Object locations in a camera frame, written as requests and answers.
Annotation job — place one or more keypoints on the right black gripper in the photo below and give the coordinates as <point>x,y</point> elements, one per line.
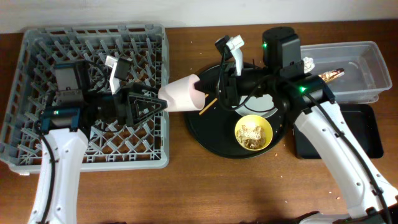
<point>231,90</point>

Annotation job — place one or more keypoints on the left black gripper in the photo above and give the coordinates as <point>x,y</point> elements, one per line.
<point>129,106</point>

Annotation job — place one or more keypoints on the pink plastic cup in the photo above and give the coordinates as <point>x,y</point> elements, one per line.
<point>181,95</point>

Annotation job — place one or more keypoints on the yellow bowl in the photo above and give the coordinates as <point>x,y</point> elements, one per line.
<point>259,121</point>

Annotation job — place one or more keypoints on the food scraps with rice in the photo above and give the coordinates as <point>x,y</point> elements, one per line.
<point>251,137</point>

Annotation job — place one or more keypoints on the white tissue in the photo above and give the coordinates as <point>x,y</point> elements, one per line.
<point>309,64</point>

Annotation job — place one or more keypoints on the gold foil wrapper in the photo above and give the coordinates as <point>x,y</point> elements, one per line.
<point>332,75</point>

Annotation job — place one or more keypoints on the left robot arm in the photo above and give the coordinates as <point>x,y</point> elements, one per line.
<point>64,129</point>

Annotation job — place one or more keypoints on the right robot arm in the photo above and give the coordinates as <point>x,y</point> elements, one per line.
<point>309,104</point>

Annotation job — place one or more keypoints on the grey plastic dishwasher rack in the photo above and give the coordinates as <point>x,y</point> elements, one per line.
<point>111,146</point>

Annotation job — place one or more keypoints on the lower wooden chopstick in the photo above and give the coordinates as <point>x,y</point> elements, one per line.
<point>208,105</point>

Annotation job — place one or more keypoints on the grey ceramic plate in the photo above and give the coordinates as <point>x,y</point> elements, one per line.
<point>262,106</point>

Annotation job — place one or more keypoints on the round black tray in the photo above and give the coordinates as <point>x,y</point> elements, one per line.
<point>214,130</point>

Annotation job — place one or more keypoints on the black rectangular bin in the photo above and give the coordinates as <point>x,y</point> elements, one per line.
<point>361,120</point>

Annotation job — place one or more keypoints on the clear plastic bin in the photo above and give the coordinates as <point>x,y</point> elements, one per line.
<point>366,73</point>

